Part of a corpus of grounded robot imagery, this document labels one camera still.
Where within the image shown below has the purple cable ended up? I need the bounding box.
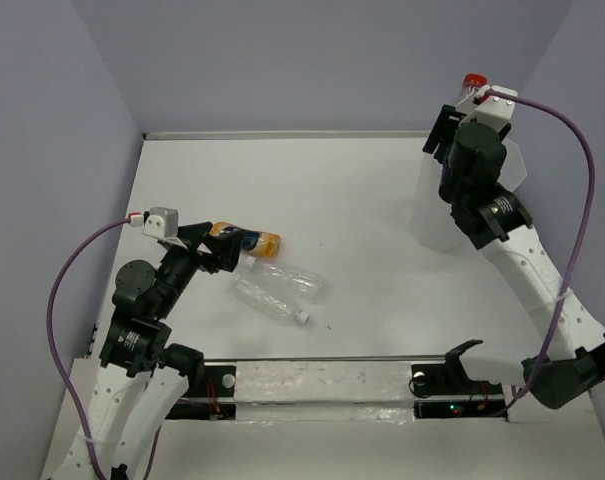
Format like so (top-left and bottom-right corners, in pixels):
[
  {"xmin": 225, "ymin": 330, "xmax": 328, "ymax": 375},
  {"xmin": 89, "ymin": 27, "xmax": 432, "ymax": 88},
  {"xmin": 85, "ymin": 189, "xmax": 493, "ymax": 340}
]
[
  {"xmin": 45, "ymin": 212, "xmax": 144, "ymax": 480},
  {"xmin": 481, "ymin": 92, "xmax": 597, "ymax": 419}
]

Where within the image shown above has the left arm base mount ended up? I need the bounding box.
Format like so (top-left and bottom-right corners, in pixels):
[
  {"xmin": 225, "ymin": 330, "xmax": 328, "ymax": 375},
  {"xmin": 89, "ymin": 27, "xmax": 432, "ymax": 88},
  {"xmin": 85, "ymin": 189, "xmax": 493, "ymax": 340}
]
[{"xmin": 166, "ymin": 364, "xmax": 237, "ymax": 421}]

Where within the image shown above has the clear bottle white cap upper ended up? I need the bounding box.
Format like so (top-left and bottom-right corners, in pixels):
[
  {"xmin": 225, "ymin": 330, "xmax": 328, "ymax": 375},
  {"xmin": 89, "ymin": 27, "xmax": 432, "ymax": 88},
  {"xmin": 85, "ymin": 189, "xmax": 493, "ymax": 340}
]
[{"xmin": 238, "ymin": 256, "xmax": 328, "ymax": 303}]

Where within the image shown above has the orange juice bottle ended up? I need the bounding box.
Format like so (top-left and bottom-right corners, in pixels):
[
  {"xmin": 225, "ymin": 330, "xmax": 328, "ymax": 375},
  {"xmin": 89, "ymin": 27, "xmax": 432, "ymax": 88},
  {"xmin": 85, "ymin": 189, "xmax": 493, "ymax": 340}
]
[{"xmin": 210, "ymin": 222, "xmax": 282, "ymax": 258}]

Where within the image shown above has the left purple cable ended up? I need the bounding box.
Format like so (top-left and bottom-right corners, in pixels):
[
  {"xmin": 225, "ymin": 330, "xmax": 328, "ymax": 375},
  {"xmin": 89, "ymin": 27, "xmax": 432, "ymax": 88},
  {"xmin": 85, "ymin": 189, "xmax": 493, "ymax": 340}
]
[{"xmin": 45, "ymin": 212, "xmax": 144, "ymax": 480}]

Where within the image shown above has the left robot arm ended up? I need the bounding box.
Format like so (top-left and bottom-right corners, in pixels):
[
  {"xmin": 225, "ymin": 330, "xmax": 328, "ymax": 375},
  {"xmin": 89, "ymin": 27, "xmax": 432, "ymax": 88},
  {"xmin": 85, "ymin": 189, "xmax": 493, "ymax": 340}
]
[{"xmin": 48, "ymin": 212, "xmax": 244, "ymax": 479}]

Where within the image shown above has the red cap small bottle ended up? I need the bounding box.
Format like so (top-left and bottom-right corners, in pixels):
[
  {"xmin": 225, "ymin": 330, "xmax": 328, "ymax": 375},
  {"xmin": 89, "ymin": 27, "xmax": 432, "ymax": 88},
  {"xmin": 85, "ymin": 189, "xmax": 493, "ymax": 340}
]
[{"xmin": 451, "ymin": 72, "xmax": 488, "ymax": 109}]

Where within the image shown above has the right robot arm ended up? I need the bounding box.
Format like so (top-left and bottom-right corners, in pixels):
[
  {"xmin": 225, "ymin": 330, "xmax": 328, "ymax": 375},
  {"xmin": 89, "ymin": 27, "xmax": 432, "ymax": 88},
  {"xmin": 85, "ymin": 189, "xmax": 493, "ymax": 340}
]
[{"xmin": 423, "ymin": 105, "xmax": 605, "ymax": 409}]

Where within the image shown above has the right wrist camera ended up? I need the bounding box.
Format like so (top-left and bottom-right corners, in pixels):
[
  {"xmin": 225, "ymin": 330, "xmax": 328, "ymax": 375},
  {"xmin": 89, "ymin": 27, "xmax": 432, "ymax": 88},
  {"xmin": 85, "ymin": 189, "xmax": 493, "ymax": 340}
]
[{"xmin": 455, "ymin": 85, "xmax": 518, "ymax": 133}]

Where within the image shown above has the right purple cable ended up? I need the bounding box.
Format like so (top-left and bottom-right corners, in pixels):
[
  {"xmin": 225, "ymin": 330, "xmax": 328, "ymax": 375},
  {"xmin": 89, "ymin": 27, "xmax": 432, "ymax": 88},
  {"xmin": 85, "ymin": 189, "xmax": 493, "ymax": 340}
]
[{"xmin": 481, "ymin": 92, "xmax": 597, "ymax": 419}]

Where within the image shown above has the clear bottle white cap lower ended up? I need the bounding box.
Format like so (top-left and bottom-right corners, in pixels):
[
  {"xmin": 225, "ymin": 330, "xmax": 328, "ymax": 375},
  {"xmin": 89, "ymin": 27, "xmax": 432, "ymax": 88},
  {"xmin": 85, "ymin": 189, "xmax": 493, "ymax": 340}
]
[{"xmin": 231, "ymin": 276, "xmax": 311, "ymax": 326}]

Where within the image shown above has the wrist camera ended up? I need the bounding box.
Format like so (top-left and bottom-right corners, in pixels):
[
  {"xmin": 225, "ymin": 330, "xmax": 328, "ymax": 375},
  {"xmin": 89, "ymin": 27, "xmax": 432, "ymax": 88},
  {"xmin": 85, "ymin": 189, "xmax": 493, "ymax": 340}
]
[
  {"xmin": 455, "ymin": 85, "xmax": 518, "ymax": 133},
  {"xmin": 142, "ymin": 207, "xmax": 179, "ymax": 239}
]

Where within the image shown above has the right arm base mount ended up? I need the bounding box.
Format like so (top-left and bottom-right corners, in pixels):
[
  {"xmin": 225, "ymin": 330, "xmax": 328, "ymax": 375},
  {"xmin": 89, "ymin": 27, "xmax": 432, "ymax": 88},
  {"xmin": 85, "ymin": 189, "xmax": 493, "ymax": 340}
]
[{"xmin": 408, "ymin": 340, "xmax": 507, "ymax": 420}]

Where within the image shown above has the clear bottle white cap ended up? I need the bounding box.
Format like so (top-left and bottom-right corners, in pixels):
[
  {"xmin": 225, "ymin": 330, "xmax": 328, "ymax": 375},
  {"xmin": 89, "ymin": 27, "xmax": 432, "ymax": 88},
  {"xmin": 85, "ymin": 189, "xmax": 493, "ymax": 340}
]
[
  {"xmin": 238, "ymin": 256, "xmax": 328, "ymax": 303},
  {"xmin": 231, "ymin": 276, "xmax": 311, "ymax": 326}
]

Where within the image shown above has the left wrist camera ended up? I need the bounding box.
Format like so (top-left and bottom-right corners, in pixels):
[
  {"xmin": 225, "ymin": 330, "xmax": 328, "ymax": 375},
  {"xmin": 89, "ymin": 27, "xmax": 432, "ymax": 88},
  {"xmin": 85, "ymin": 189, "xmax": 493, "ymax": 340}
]
[{"xmin": 142, "ymin": 207, "xmax": 179, "ymax": 239}]

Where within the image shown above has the white translucent bin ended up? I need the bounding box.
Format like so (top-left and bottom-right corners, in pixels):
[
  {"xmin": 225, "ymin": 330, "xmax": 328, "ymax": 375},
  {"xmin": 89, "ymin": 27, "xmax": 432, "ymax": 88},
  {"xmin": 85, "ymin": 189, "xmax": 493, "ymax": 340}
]
[{"xmin": 409, "ymin": 139, "xmax": 527, "ymax": 252}]

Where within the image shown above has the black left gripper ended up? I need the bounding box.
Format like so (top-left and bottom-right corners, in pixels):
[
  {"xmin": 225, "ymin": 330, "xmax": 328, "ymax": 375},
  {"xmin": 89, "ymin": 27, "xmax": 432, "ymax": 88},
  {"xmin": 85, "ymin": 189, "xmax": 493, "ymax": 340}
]
[{"xmin": 155, "ymin": 220, "xmax": 247, "ymax": 316}]

